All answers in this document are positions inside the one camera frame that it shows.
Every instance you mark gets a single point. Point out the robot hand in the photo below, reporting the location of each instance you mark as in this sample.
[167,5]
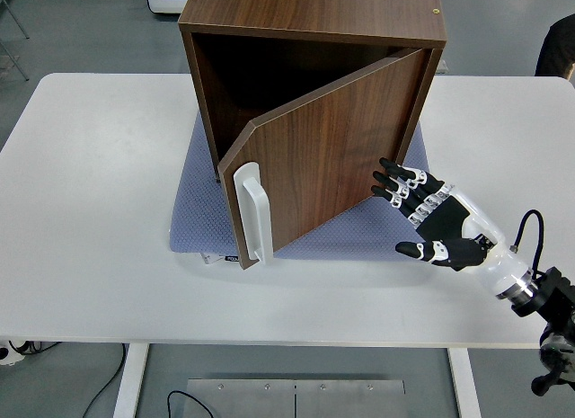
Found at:
[449,220]

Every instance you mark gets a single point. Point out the brown wooden cabinet door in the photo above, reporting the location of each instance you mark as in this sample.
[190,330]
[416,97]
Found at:
[323,166]

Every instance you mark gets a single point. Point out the brown wooden cabinet body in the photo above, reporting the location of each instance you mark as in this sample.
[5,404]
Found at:
[314,9]

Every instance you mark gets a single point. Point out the white table leg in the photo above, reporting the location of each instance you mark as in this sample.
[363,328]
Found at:
[463,382]
[130,382]

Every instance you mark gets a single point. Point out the person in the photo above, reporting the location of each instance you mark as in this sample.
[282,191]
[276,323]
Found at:
[557,49]

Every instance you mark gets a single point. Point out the black mat label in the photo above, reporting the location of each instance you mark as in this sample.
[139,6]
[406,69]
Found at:
[232,259]

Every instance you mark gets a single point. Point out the small white mat tag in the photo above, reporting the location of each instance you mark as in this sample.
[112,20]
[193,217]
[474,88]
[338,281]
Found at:
[206,258]

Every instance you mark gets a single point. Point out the grey metal plate with screws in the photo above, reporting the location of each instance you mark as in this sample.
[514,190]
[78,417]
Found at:
[242,400]

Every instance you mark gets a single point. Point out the white appliance with slot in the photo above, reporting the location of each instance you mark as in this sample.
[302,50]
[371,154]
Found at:
[166,2]

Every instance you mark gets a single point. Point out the white power strip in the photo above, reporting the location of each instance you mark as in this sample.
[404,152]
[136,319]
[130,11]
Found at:
[9,353]

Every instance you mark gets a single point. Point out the grey metal rack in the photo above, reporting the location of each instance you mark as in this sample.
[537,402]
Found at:
[18,54]

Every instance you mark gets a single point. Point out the small grey bracket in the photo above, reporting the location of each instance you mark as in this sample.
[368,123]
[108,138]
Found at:
[444,66]

